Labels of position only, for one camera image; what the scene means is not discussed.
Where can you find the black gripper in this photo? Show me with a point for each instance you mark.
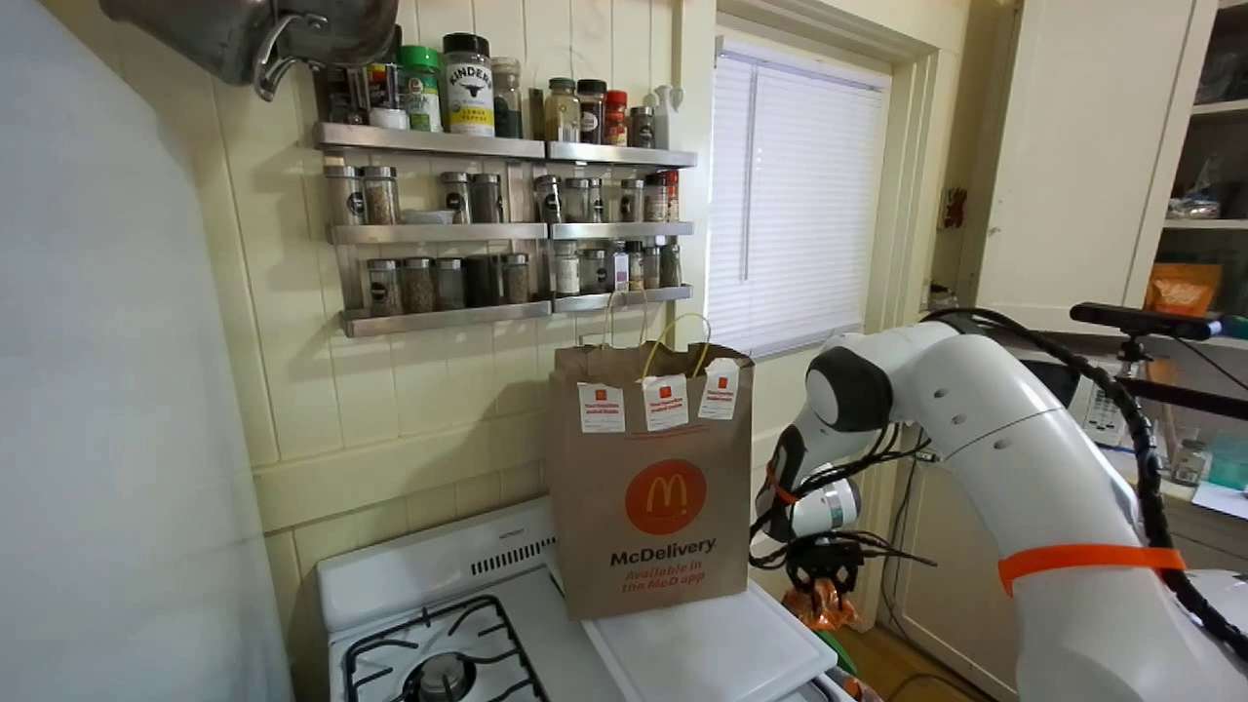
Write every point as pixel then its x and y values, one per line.
pixel 825 560

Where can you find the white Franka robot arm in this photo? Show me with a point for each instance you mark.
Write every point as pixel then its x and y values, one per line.
pixel 1015 441

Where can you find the full trash bin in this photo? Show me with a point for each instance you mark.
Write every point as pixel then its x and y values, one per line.
pixel 861 688

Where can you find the white low cabinet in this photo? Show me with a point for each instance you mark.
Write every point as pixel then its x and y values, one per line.
pixel 939 610

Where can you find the white cutting board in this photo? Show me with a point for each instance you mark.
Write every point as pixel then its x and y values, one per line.
pixel 705 650

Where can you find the brown McDelivery paper bag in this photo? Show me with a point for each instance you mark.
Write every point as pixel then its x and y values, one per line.
pixel 649 520

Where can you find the white gas stove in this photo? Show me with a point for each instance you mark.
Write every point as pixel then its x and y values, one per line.
pixel 431 568

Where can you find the white window blind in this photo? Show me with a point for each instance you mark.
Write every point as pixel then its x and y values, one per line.
pixel 795 196

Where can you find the black stove burner grate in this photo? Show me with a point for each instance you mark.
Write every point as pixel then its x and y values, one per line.
pixel 393 650

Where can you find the glass spice jar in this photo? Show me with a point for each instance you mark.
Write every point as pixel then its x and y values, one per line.
pixel 548 196
pixel 344 196
pixel 457 196
pixel 575 199
pixel 522 279
pixel 452 283
pixel 488 196
pixel 564 110
pixel 595 110
pixel 383 287
pixel 414 287
pixel 510 101
pixel 643 127
pixel 382 196

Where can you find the orange bag on shelf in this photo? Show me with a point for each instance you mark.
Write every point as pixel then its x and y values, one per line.
pixel 1181 295

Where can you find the white tall cabinet door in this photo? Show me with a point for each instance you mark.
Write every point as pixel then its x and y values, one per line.
pixel 1078 159

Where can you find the red spice jar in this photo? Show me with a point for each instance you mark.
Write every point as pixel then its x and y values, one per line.
pixel 617 117

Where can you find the large white label jar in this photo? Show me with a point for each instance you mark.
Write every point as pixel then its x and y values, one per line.
pixel 469 87

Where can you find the green lid spice jar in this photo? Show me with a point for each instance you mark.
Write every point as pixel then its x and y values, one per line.
pixel 422 87

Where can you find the dark spice jar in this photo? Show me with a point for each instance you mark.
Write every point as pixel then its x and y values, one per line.
pixel 344 94

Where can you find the white refrigerator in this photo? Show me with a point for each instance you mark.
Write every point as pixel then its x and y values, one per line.
pixel 118 390

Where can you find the hanging steel pot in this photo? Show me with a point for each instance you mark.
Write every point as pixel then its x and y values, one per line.
pixel 219 34

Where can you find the black camera stand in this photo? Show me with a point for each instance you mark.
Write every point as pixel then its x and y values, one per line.
pixel 1146 317

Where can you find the metal wall spice rack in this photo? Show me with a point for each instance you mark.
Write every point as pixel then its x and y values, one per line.
pixel 443 237

